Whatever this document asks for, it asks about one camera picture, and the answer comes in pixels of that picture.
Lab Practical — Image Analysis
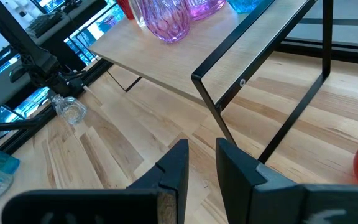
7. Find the purple ribbed glass bottle vase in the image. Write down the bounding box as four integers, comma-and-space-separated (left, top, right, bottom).
185, 0, 227, 21

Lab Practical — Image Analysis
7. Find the clear round swirl glass vase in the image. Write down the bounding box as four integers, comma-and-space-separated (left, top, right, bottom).
50, 94, 88, 126

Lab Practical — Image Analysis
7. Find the large teal textured glass jar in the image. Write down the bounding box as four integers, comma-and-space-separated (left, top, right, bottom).
227, 0, 264, 14

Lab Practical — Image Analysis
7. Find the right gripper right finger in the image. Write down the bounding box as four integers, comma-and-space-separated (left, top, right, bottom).
215, 138, 358, 224

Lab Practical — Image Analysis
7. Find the wooden shelf black metal frame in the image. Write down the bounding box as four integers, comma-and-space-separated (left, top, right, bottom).
87, 0, 334, 164

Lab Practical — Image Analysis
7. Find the black metal rig frame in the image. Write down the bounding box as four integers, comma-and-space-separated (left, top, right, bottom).
0, 37, 358, 156

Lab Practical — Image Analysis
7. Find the black computer mouse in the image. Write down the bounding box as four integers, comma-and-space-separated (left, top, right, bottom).
9, 63, 27, 83

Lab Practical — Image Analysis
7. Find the black keyboard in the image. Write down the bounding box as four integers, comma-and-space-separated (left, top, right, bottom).
25, 11, 63, 39

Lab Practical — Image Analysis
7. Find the purple twisted glass vase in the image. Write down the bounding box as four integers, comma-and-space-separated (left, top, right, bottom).
140, 0, 191, 44

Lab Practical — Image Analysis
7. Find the purple faceted cone glass vase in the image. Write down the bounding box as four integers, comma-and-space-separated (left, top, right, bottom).
99, 14, 117, 34

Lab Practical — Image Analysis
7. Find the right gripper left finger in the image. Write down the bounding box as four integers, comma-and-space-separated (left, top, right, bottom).
1, 138, 190, 224

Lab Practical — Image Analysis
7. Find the grey side desk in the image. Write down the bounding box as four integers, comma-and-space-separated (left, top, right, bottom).
26, 0, 108, 47
0, 60, 48, 114

